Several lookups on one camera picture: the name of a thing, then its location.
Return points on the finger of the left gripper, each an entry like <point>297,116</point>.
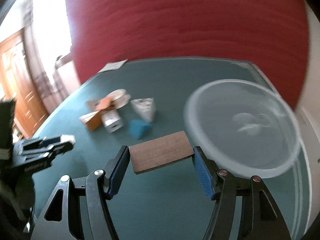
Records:
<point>52,139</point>
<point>32,153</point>

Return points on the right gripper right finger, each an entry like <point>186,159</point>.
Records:
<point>219,185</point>

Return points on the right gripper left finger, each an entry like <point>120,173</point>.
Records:
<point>100,186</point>

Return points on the orange rectangular block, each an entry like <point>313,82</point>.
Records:
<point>91,120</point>

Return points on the brown wooden board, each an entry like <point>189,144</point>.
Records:
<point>156,153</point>

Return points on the white rectangular block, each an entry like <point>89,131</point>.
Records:
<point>112,121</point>

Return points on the blue triangular block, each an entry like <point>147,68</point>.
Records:
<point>138,128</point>

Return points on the white striped triangular block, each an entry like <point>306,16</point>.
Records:
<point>145,108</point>

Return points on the orange striped wedge block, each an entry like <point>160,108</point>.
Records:
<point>104,104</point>

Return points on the clear plastic bowl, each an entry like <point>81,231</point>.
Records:
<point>244,127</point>

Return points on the wooden door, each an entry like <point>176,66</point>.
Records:
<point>17,83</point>

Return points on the green table mat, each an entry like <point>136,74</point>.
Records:
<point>166,202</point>

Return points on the white paper card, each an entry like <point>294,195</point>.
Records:
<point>112,66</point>

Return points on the sheer window curtain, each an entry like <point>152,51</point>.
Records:
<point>48,43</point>

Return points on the red quilted mattress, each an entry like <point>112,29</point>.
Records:
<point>273,34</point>

